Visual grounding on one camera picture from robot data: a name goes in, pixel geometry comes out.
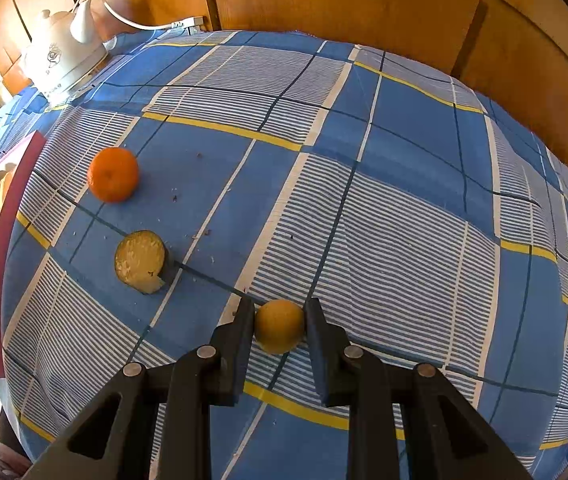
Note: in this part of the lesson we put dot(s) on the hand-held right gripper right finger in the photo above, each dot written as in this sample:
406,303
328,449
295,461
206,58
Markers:
316,357

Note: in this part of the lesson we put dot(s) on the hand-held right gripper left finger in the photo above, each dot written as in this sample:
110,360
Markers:
241,347

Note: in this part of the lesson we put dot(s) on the round yellow fruit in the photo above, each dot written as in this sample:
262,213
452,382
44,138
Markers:
280,326

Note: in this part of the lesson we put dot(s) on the pink tray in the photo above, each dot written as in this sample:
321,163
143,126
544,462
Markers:
9,240

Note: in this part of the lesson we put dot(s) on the peeled yellow fruit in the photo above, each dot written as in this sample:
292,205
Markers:
3,185

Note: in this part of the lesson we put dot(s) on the cut half vegetable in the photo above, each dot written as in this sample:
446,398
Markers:
140,260

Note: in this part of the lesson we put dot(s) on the blue plaid tablecloth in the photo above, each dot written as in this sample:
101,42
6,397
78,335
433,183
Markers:
404,240

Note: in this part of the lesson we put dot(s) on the small orange mandarin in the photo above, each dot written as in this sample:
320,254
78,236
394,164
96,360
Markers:
113,175

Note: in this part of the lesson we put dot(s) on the white ceramic kettle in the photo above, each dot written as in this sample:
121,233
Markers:
59,60

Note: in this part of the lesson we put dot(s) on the wooden cabinet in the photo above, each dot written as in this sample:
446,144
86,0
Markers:
344,5

